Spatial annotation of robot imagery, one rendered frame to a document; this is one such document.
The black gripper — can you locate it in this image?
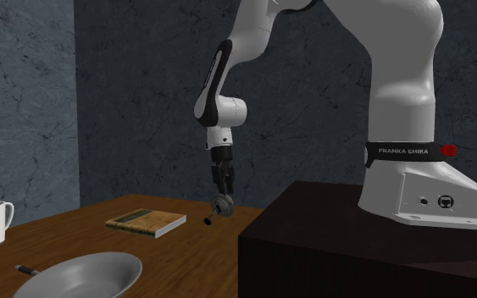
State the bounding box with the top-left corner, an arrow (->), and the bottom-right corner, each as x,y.
210,145 -> 236,196

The book with wood-pattern cover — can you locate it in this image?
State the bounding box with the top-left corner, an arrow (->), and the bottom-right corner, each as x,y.
104,208 -> 187,240

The brown wooden table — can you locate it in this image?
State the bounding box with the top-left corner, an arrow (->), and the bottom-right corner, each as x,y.
0,193 -> 264,298

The dark robot stand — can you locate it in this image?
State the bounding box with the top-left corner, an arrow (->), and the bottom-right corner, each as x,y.
237,180 -> 477,298

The grey plate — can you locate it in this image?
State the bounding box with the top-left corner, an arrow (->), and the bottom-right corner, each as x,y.
13,251 -> 144,298

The black and grey pen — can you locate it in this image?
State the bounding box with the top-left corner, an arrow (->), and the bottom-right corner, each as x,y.
14,264 -> 41,277

